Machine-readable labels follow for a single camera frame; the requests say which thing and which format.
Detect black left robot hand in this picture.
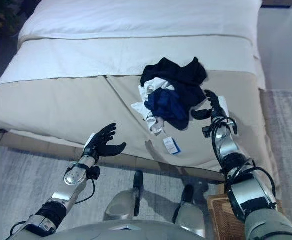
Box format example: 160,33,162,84
83,122,127,159

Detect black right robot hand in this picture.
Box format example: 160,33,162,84
191,89,229,120

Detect bed with beige cover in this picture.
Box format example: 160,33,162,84
0,0,282,201

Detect woven wicker basket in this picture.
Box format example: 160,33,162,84
207,184,286,240

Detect black garment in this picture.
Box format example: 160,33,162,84
140,56,208,131

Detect blue garment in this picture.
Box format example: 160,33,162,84
144,89,190,123

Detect white blue paper tag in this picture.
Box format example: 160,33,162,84
162,136,181,156

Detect silver left robot leg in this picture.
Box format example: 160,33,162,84
104,170,145,222

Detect silver robot leg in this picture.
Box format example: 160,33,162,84
172,184,207,238
104,170,145,222

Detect white garment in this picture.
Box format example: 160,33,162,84
131,77,175,136

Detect grey textured rug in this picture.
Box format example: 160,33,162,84
260,89,292,231

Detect grey robot torso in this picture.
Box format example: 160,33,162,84
9,219,207,240

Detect white duvet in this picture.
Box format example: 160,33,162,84
0,0,267,91

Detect silver right robot leg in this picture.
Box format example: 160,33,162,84
172,184,207,238

